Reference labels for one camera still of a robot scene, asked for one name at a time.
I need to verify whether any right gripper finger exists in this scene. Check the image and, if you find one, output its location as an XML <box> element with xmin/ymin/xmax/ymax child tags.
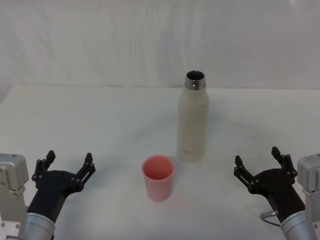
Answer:
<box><xmin>233</xmin><ymin>154</ymin><xmax>259</xmax><ymax>194</ymax></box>
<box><xmin>270</xmin><ymin>146</ymin><xmax>298</xmax><ymax>178</ymax></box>

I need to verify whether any pink cup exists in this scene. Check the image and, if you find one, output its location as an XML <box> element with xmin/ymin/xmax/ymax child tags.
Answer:
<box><xmin>141</xmin><ymin>154</ymin><xmax>175</xmax><ymax>203</ymax></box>

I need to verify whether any white table cloth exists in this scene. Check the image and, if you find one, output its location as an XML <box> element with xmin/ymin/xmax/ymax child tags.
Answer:
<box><xmin>0</xmin><ymin>83</ymin><xmax>320</xmax><ymax>240</ymax></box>

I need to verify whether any white curtain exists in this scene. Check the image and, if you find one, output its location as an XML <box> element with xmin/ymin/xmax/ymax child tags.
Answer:
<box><xmin>0</xmin><ymin>0</ymin><xmax>320</xmax><ymax>89</ymax></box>

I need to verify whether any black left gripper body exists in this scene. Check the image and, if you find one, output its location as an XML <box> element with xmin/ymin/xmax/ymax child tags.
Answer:
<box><xmin>26</xmin><ymin>169</ymin><xmax>84</xmax><ymax>222</ymax></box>

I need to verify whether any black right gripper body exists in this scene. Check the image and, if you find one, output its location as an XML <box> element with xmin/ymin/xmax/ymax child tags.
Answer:
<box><xmin>247</xmin><ymin>167</ymin><xmax>306</xmax><ymax>224</ymax></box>

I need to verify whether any cream vacuum bottle steel neck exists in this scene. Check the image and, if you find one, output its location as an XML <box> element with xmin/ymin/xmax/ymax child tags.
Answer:
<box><xmin>176</xmin><ymin>70</ymin><xmax>210</xmax><ymax>163</ymax></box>

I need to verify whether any thin cable with silver plug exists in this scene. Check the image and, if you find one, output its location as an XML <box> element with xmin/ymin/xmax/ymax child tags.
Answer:
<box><xmin>259</xmin><ymin>210</ymin><xmax>282</xmax><ymax>227</ymax></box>

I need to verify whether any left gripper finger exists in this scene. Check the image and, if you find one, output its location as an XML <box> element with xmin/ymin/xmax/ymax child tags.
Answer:
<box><xmin>71</xmin><ymin>152</ymin><xmax>97</xmax><ymax>188</ymax></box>
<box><xmin>31</xmin><ymin>150</ymin><xmax>56</xmax><ymax>182</ymax></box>

